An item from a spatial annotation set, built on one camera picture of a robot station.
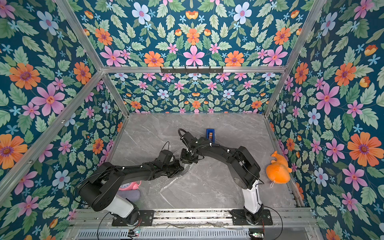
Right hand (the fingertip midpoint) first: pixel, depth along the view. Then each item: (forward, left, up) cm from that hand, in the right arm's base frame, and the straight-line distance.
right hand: (184, 158), depth 88 cm
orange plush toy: (-7, -53, +1) cm, 53 cm away
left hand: (-4, -2, -5) cm, 7 cm away
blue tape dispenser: (+22, -14, -1) cm, 26 cm away
